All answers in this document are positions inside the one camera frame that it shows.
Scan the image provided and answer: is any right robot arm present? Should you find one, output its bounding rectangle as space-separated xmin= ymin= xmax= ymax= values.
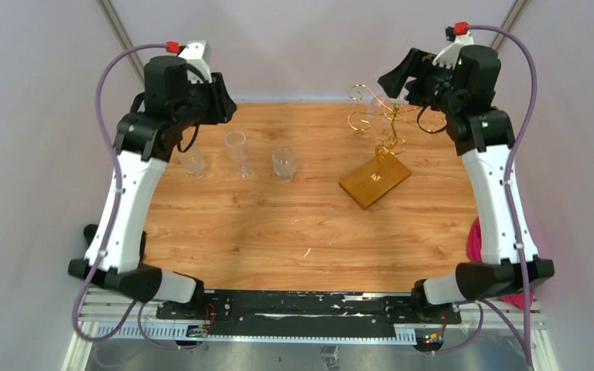
xmin=377 ymin=45 xmax=555 ymax=323

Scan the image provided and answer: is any gold wire glass rack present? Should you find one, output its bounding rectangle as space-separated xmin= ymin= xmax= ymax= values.
xmin=339 ymin=83 xmax=446 ymax=210

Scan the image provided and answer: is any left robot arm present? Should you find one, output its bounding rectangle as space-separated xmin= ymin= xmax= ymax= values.
xmin=68 ymin=53 xmax=237 ymax=319

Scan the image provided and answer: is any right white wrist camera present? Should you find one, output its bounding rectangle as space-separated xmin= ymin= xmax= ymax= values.
xmin=432 ymin=22 xmax=474 ymax=70

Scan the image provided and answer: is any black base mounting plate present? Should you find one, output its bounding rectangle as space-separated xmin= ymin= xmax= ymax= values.
xmin=155 ymin=289 xmax=462 ymax=341

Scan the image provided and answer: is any clear wine glass back top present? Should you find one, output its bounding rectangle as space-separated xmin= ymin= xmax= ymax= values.
xmin=366 ymin=83 xmax=394 ymax=131

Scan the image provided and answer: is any clear ribbed wine glass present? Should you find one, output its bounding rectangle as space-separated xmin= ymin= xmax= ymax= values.
xmin=178 ymin=147 xmax=207 ymax=179

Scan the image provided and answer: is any pink cloth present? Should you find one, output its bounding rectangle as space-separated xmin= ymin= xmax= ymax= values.
xmin=466 ymin=218 xmax=526 ymax=310

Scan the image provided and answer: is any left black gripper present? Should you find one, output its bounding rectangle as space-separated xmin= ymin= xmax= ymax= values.
xmin=174 ymin=71 xmax=237 ymax=129

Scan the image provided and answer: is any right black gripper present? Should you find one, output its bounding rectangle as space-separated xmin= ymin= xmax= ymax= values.
xmin=377 ymin=48 xmax=463 ymax=117

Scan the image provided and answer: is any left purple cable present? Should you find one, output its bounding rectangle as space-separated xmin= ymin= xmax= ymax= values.
xmin=71 ymin=40 xmax=211 ymax=352

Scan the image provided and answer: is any aluminium frame rail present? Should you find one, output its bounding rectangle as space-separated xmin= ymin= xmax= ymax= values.
xmin=62 ymin=290 xmax=558 ymax=370

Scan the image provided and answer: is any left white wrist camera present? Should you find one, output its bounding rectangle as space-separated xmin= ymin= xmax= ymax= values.
xmin=179 ymin=40 xmax=212 ymax=83

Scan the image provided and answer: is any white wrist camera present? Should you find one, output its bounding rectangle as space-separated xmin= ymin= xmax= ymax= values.
xmin=179 ymin=40 xmax=212 ymax=83
xmin=432 ymin=22 xmax=474 ymax=70

